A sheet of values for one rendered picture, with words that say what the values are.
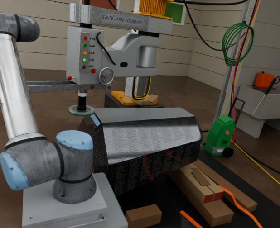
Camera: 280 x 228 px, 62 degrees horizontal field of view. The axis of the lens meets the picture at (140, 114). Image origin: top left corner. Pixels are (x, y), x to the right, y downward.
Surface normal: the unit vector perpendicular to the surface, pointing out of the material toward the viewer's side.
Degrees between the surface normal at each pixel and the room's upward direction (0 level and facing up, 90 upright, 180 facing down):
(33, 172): 75
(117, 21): 90
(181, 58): 90
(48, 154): 32
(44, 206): 3
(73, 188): 68
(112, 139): 45
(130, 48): 90
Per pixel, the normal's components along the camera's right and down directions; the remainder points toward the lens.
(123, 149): 0.42, -0.40
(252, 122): -0.91, 0.03
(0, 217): 0.13, -0.93
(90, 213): 0.40, 0.32
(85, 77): 0.65, 0.34
